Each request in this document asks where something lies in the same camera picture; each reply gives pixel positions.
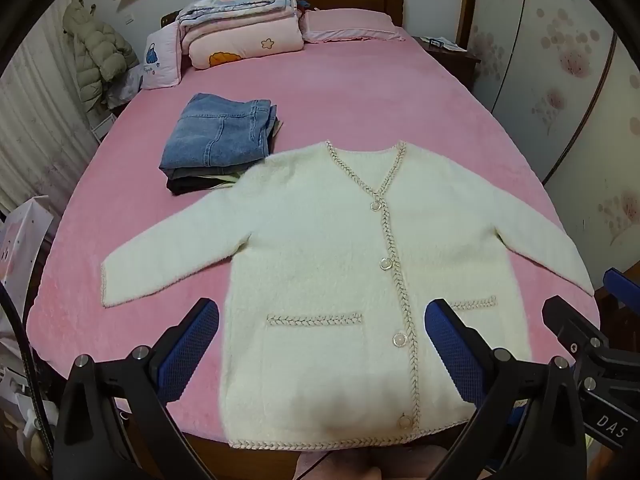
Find folded dark garment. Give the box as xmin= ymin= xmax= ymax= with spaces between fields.
xmin=165 ymin=162 xmax=242 ymax=196

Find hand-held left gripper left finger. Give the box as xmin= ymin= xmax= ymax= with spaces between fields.
xmin=52 ymin=297 xmax=221 ymax=480

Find wooden nightstand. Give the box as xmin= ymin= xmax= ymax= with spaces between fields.
xmin=412 ymin=35 xmax=482 ymax=93

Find pink plush bed sheet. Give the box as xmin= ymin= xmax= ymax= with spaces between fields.
xmin=27 ymin=35 xmax=601 ymax=441

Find folded pink quilt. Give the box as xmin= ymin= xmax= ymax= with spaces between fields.
xmin=182 ymin=10 xmax=306 ymax=70

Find white cushion with blue print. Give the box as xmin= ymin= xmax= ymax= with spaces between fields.
xmin=141 ymin=22 xmax=182 ymax=90

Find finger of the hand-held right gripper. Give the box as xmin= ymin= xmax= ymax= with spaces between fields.
xmin=542 ymin=296 xmax=608 ymax=361
xmin=602 ymin=267 xmax=640 ymax=306

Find white curtain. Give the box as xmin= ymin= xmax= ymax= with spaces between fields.
xmin=0 ymin=0 xmax=96 ymax=216

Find pink pillow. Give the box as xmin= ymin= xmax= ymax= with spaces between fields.
xmin=299 ymin=8 xmax=408 ymax=43

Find papers on nightstand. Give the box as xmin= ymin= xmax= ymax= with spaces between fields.
xmin=419 ymin=35 xmax=466 ymax=53

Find green puffer jacket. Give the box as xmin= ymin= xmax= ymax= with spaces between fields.
xmin=62 ymin=1 xmax=140 ymax=113

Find folded blue jeans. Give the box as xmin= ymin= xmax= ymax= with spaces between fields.
xmin=159 ymin=92 xmax=278 ymax=173

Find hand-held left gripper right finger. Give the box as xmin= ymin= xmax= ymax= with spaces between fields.
xmin=424 ymin=298 xmax=588 ymax=480

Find white fuzzy cardigan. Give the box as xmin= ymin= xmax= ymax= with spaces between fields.
xmin=100 ymin=140 xmax=596 ymax=453

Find white paper bag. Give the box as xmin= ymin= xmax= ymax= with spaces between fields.
xmin=0 ymin=197 xmax=55 ymax=321

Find floral wardrobe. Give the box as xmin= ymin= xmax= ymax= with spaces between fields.
xmin=470 ymin=0 xmax=640 ymax=261

